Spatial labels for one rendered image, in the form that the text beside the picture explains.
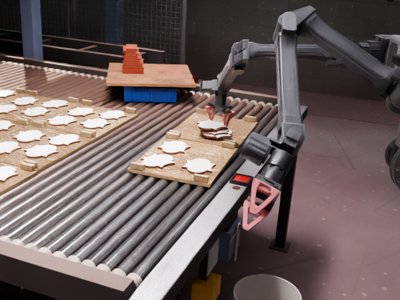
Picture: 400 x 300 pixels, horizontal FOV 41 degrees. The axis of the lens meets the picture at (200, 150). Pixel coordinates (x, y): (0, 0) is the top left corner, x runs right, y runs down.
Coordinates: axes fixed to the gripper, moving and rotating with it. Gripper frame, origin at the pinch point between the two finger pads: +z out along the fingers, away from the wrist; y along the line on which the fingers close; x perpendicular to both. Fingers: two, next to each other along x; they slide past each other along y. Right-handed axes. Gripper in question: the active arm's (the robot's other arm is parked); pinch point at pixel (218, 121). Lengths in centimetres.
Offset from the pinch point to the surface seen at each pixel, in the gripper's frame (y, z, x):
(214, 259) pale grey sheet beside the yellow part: 61, 20, -59
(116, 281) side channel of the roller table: 71, 0, -106
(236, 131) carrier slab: 3.3, 5.9, 9.6
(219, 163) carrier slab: 28.1, 4.5, -25.9
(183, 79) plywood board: -58, -3, 27
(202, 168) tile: 29.3, 3.1, -37.0
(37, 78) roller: -142, 10, -23
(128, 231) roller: 47, 5, -86
